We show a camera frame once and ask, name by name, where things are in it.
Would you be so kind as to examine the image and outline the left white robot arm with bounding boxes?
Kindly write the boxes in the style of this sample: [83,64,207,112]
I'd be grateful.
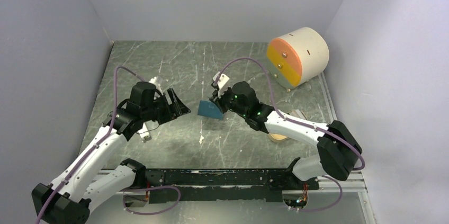
[32,82,191,223]

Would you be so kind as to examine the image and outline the blue card holder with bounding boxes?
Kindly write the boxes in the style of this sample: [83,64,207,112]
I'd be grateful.
[197,100,223,120]

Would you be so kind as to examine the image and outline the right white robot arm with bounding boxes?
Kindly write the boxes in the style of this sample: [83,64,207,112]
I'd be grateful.
[210,81,362,189]

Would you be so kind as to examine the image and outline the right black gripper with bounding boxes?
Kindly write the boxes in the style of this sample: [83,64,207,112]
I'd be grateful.
[210,85,248,118]

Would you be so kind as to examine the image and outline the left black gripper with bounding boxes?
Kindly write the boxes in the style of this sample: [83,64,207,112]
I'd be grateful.
[142,87,190,125]

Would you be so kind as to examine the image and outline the beige cylindrical drawer box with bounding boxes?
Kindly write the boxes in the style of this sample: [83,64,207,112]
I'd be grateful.
[266,27,329,89]

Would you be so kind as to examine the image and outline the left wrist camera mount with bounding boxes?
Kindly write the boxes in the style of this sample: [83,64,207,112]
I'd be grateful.
[148,76,164,93]

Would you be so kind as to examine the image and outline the aluminium rail frame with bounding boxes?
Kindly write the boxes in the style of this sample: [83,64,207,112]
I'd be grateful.
[59,75,369,195]

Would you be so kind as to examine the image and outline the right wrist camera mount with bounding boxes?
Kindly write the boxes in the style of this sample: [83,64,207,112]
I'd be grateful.
[212,71,230,97]

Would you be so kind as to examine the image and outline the small white plastic piece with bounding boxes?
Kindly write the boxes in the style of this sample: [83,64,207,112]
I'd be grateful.
[139,131,152,143]

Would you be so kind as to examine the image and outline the purple cable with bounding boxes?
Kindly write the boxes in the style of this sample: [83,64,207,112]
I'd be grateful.
[33,66,181,224]
[214,57,365,213]

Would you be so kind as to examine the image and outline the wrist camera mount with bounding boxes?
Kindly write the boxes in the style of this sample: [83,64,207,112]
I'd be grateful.
[212,71,230,97]
[148,76,164,93]

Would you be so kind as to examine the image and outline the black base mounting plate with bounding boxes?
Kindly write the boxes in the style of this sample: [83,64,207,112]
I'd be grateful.
[128,168,319,204]

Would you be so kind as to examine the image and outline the beige oval tray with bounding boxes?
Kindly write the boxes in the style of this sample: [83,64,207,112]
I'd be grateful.
[268,109,308,143]

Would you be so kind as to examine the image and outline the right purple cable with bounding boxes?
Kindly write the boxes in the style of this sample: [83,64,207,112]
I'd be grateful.
[214,57,365,213]

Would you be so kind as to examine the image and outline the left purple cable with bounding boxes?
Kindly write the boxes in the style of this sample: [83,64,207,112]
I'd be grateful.
[33,66,181,224]

